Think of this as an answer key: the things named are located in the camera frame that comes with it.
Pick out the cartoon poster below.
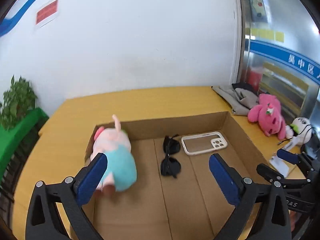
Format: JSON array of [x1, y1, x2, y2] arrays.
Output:
[[247, 0, 269, 23]]

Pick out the black cable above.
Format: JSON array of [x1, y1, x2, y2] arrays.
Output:
[[278, 124, 314, 145]]

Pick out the metal framed glass partition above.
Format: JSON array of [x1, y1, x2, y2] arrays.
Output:
[[236, 0, 320, 140]]

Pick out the black sunglasses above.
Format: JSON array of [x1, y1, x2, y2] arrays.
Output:
[[160, 134, 182, 179]]

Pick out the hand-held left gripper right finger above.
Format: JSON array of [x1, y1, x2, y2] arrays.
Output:
[[209, 153, 293, 240]]

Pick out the pink bear plush toy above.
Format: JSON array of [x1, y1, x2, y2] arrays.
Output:
[[247, 93, 287, 140]]

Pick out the white phone stand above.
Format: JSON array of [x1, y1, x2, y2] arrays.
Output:
[[269, 140, 300, 177]]

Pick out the yellow paper strip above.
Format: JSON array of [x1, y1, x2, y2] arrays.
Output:
[[251, 28, 285, 42]]

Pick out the white plush toy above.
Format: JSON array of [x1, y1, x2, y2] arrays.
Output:
[[285, 117, 313, 145]]

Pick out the green potted plant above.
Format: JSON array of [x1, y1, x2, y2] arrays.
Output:
[[0, 75, 38, 130]]

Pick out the blue wall stripe decal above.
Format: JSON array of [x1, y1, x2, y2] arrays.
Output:
[[0, 0, 73, 37]]

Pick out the grey cloth bag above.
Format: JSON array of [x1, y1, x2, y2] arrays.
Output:
[[211, 82, 259, 116]]

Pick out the blue banner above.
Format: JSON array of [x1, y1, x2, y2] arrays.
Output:
[[250, 39, 320, 80]]

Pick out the white phone case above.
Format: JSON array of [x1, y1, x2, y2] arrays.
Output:
[[181, 131, 228, 156]]

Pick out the pink pig plush toy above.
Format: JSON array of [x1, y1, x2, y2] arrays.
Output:
[[89, 114, 137, 196]]

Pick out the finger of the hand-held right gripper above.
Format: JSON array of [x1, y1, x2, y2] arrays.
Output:
[[276, 149, 317, 175], [257, 163, 312, 188]]

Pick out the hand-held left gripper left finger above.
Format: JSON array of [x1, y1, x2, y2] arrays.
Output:
[[25, 152, 108, 240]]

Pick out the brown cardboard box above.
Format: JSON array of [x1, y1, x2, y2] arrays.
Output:
[[70, 111, 272, 240]]

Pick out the red wall sign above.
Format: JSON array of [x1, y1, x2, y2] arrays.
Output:
[[35, 0, 59, 28]]

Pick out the green plastic crate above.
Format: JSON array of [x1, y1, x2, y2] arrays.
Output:
[[0, 107, 50, 205]]

